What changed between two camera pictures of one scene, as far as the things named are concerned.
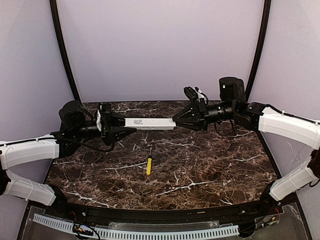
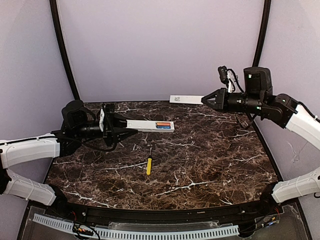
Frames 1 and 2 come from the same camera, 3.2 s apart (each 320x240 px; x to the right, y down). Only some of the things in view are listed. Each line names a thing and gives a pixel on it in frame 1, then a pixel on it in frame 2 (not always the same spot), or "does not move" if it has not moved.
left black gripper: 107,124 does not move
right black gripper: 201,114 -> 223,100
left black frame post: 54,12 does not move
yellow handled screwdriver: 149,163 does not move
